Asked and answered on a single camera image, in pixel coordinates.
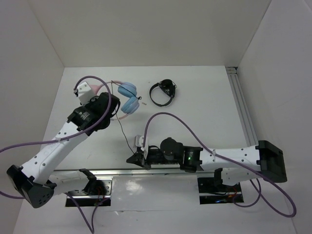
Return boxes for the thin black headphone cable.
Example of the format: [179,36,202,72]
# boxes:
[109,81,142,156]

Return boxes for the aluminium rail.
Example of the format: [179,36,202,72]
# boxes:
[225,67,258,146]
[51,166,220,177]

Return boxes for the purple cable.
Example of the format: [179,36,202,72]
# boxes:
[0,76,115,234]
[142,112,297,217]

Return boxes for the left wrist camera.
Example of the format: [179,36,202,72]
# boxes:
[74,82,96,105]

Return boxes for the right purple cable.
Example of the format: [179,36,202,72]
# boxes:
[142,112,297,217]

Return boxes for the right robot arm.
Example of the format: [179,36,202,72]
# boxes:
[126,135,287,191]

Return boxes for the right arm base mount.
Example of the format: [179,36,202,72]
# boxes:
[197,177,244,205]

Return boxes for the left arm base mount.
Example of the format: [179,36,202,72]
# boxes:
[69,176,113,207]

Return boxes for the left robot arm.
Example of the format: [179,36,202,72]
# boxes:
[6,92,120,208]

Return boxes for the pink blue cat-ear headphones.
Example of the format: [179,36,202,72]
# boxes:
[90,79,140,121]

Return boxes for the front aluminium rail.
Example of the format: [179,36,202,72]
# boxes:
[51,166,220,177]

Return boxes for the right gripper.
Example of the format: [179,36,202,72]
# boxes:
[126,147,179,170]

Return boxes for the right side aluminium rail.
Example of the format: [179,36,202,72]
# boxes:
[225,67,258,146]

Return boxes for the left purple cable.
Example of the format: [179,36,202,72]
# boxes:
[0,76,115,234]

